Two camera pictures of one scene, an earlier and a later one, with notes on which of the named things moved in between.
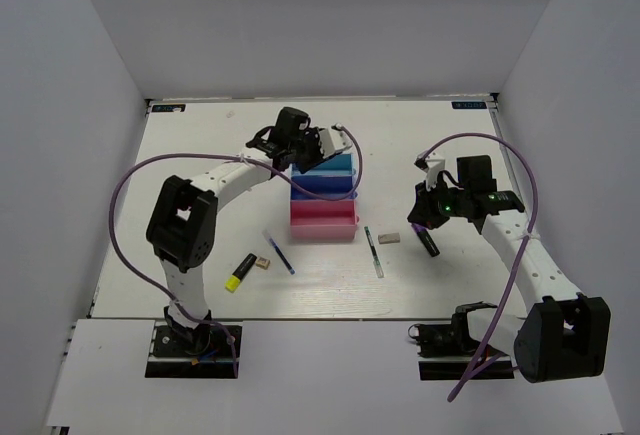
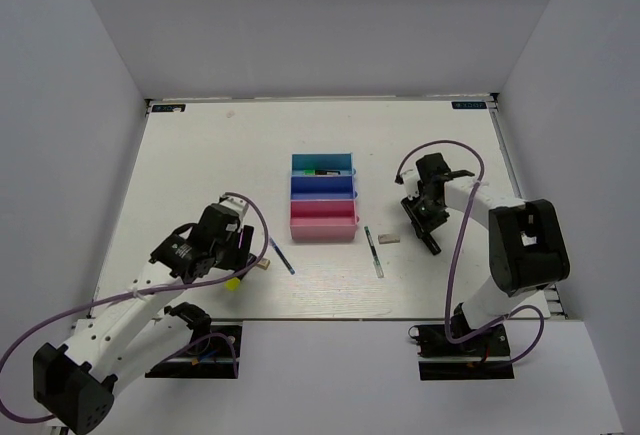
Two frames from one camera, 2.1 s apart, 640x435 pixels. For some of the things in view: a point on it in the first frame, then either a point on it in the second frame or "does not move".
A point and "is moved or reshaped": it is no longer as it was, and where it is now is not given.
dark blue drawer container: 331,186 does not move
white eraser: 388,238 does not move
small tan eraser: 262,263 does not move
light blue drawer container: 340,165 does not move
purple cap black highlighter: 428,219 is moved or reshaped
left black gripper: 314,137 to 239,255
